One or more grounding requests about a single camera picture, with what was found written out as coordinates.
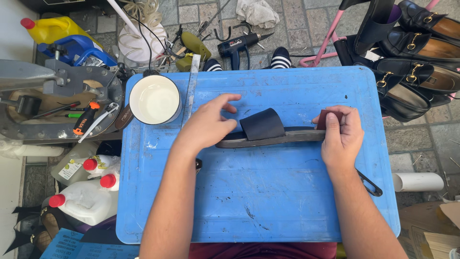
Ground person's right hand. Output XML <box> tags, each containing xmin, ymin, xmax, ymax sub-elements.
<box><xmin>312</xmin><ymin>105</ymin><xmax>364</xmax><ymax>170</ymax></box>

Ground person's left hand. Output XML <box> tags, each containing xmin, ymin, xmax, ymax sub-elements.
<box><xmin>178</xmin><ymin>94</ymin><xmax>242</xmax><ymax>154</ymax></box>

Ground dark red sandpaper piece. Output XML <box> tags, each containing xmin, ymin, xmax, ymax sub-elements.
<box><xmin>316</xmin><ymin>109</ymin><xmax>344</xmax><ymax>131</ymax></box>

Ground black slide sandal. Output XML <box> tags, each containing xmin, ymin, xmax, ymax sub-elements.
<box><xmin>215</xmin><ymin>108</ymin><xmax>327</xmax><ymax>149</ymax></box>

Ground metal ruler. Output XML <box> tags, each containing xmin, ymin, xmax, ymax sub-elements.
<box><xmin>181</xmin><ymin>54</ymin><xmax>201</xmax><ymax>129</ymax></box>

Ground black metal hand tool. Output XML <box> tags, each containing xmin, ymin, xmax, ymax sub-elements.
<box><xmin>356</xmin><ymin>169</ymin><xmax>384</xmax><ymax>198</ymax></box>

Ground white enamel pot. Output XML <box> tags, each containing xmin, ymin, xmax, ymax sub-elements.
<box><xmin>128</xmin><ymin>70</ymin><xmax>182</xmax><ymax>126</ymax></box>

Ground person's left striped sock foot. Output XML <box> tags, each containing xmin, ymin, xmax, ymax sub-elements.
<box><xmin>203</xmin><ymin>59</ymin><xmax>223</xmax><ymax>72</ymax></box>

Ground person's striped sock foot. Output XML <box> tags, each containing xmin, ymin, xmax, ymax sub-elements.
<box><xmin>270</xmin><ymin>47</ymin><xmax>292</xmax><ymax>70</ymax></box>
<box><xmin>203</xmin><ymin>59</ymin><xmax>223</xmax><ymax>72</ymax></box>

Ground black loafer with gold buckle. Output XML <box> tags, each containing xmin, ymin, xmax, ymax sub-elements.
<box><xmin>377</xmin><ymin>77</ymin><xmax>432</xmax><ymax>123</ymax></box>
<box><xmin>373</xmin><ymin>58</ymin><xmax>460</xmax><ymax>95</ymax></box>
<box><xmin>378</xmin><ymin>27</ymin><xmax>460</xmax><ymax>71</ymax></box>
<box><xmin>397</xmin><ymin>0</ymin><xmax>460</xmax><ymax>42</ymax></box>

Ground brown leather piece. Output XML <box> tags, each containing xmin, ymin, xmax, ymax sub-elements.
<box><xmin>115</xmin><ymin>104</ymin><xmax>134</xmax><ymax>130</ymax></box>

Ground white plastic pipe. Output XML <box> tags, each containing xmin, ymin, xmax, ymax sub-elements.
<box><xmin>392</xmin><ymin>172</ymin><xmax>445</xmax><ymax>193</ymax></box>

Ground blue plastic work board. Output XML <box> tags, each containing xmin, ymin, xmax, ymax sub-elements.
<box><xmin>116</xmin><ymin>66</ymin><xmax>401</xmax><ymax>244</ymax></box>

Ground blue heat gun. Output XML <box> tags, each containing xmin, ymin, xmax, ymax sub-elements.
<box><xmin>217</xmin><ymin>32</ymin><xmax>275</xmax><ymax>71</ymax></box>

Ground black curved metal piece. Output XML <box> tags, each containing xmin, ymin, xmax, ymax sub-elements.
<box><xmin>214</xmin><ymin>26</ymin><xmax>233</xmax><ymax>42</ymax></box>

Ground pink metal rack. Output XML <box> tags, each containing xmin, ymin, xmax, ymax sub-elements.
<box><xmin>299</xmin><ymin>0</ymin><xmax>441</xmax><ymax>68</ymax></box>

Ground person's right striped sock foot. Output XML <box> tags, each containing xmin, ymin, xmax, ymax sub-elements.
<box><xmin>270</xmin><ymin>47</ymin><xmax>292</xmax><ymax>70</ymax></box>

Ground white toothbrush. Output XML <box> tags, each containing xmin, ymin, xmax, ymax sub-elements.
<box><xmin>78</xmin><ymin>102</ymin><xmax>119</xmax><ymax>144</ymax></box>

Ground small white bottle red cap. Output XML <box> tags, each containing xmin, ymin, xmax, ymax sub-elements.
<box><xmin>99</xmin><ymin>173</ymin><xmax>121</xmax><ymax>192</ymax></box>

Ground white bottle yellow label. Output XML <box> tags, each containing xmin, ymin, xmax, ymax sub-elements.
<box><xmin>83</xmin><ymin>154</ymin><xmax>121</xmax><ymax>179</ymax></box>

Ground orange and black utility knife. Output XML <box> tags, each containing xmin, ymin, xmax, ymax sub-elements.
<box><xmin>73</xmin><ymin>101</ymin><xmax>101</xmax><ymax>136</ymax></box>

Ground cardboard box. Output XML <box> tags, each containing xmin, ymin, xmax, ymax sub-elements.
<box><xmin>397</xmin><ymin>201</ymin><xmax>460</xmax><ymax>259</ymax></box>

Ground white crumpled cloth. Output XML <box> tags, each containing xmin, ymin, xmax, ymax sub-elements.
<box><xmin>236</xmin><ymin>0</ymin><xmax>280</xmax><ymax>29</ymax></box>

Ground person's maroon clothing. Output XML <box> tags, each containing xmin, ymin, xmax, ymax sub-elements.
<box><xmin>188</xmin><ymin>242</ymin><xmax>339</xmax><ymax>259</ymax></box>

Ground clear plastic jug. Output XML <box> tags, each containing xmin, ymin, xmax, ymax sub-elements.
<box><xmin>50</xmin><ymin>141</ymin><xmax>100</xmax><ymax>186</ymax></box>

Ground large white jug red cap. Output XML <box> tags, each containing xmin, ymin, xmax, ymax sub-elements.
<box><xmin>48</xmin><ymin>179</ymin><xmax>119</xmax><ymax>227</ymax></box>

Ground grey metal shoe repair machine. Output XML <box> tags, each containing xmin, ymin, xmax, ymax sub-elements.
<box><xmin>0</xmin><ymin>59</ymin><xmax>125</xmax><ymax>141</ymax></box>

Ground blue plastic jug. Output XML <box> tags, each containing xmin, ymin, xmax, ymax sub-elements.
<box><xmin>37</xmin><ymin>35</ymin><xmax>118</xmax><ymax>68</ymax></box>

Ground blue sandpaper sheet pack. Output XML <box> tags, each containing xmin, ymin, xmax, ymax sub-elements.
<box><xmin>39</xmin><ymin>228</ymin><xmax>141</xmax><ymax>259</ymax></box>

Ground yellow jug with red cap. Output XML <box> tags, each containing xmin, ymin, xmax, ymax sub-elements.
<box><xmin>20</xmin><ymin>16</ymin><xmax>104</xmax><ymax>50</ymax></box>

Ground brown and black sandals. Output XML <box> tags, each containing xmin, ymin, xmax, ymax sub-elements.
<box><xmin>3</xmin><ymin>204</ymin><xmax>67</xmax><ymax>254</ymax></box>

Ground black power cable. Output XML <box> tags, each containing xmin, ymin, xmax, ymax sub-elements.
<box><xmin>122</xmin><ymin>7</ymin><xmax>173</xmax><ymax>71</ymax></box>

